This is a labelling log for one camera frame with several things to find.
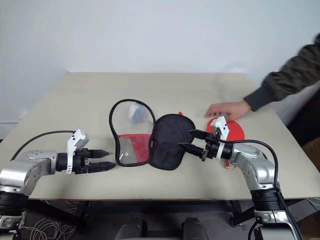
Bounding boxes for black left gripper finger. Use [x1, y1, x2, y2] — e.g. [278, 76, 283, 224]
[88, 148, 110, 159]
[87, 161, 118, 174]

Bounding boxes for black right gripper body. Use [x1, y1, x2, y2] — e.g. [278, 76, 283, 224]
[201, 132, 221, 162]

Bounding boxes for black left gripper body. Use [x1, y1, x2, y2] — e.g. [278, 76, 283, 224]
[73, 147, 95, 175]

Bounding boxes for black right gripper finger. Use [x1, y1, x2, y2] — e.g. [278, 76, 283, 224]
[177, 142, 205, 159]
[187, 129, 210, 141]

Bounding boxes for red black paddle case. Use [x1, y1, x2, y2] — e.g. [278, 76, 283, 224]
[108, 99, 197, 171]

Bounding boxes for red table tennis paddle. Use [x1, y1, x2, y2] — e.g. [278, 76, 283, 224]
[206, 117, 247, 170]

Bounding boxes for person's bare hand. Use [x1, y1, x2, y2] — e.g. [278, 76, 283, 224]
[204, 100, 252, 121]

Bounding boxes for black metal table leg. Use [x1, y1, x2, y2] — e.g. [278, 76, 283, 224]
[229, 199, 258, 227]
[24, 199, 89, 229]

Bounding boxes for dark rounded shape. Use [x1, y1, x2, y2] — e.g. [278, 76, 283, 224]
[180, 217, 206, 240]
[115, 223, 146, 240]

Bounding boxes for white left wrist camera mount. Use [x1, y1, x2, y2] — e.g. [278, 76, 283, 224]
[66, 128, 91, 175]

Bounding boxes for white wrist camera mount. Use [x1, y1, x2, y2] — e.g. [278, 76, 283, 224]
[210, 116, 231, 161]
[66, 128, 91, 175]

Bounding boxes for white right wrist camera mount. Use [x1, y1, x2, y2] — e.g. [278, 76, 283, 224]
[210, 116, 231, 161]

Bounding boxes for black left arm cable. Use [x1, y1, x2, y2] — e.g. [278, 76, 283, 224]
[9, 130, 77, 162]

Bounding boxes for blue white plush keychain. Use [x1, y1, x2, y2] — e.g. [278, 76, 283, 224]
[128, 103, 149, 124]

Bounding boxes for white tangled floor cables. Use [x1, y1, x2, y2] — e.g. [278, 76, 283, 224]
[19, 216, 77, 240]

